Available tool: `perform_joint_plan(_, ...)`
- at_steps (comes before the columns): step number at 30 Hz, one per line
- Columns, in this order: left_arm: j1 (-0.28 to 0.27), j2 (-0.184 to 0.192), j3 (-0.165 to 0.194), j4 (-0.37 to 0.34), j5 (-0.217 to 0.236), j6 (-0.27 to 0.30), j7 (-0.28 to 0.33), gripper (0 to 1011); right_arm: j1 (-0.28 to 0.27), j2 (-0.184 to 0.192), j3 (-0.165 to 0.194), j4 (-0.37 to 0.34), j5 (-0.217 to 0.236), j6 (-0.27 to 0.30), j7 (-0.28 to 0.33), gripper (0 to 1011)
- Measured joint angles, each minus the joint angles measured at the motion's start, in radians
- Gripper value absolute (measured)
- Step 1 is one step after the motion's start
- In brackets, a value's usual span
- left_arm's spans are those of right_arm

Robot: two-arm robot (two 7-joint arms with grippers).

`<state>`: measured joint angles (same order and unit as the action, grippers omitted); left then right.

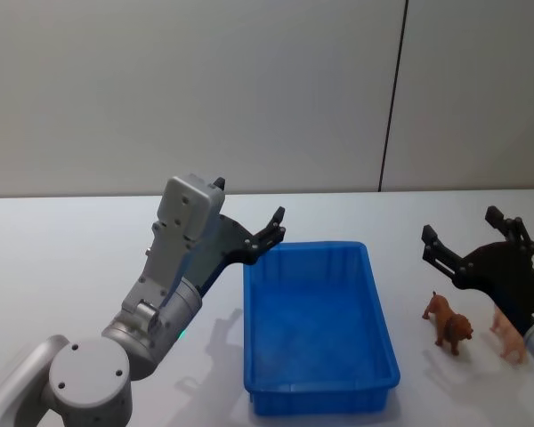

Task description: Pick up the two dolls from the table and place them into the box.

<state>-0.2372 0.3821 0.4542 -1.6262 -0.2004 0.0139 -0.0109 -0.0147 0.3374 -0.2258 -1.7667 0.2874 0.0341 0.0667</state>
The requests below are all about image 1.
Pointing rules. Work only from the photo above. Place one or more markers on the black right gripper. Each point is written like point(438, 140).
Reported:
point(507, 276)

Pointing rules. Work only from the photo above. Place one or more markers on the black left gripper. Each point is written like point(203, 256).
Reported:
point(231, 242)

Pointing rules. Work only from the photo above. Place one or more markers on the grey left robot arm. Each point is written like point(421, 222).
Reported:
point(89, 382)

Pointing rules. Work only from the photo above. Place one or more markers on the brown toy lion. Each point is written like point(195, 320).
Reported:
point(449, 322)

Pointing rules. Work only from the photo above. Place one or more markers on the pink toy pig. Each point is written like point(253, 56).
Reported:
point(507, 338)

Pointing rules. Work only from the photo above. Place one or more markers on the blue plastic bin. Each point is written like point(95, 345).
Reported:
point(316, 329)

